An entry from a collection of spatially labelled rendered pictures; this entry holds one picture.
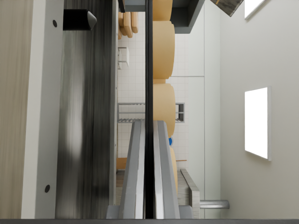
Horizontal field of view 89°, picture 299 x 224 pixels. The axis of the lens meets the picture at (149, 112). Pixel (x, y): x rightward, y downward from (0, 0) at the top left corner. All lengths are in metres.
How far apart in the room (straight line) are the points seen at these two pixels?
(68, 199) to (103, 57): 0.36
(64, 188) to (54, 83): 0.22
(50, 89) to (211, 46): 4.92
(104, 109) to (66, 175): 0.19
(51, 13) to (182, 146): 4.43
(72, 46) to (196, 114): 4.29
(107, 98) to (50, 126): 0.29
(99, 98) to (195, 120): 4.16
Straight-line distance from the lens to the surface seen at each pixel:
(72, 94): 0.35
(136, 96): 4.37
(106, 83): 0.46
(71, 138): 0.35
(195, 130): 4.56
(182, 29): 0.75
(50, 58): 0.19
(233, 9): 0.75
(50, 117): 0.18
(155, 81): 0.19
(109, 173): 0.46
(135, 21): 4.14
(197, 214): 3.86
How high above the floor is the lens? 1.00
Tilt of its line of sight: level
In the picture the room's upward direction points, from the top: 90 degrees clockwise
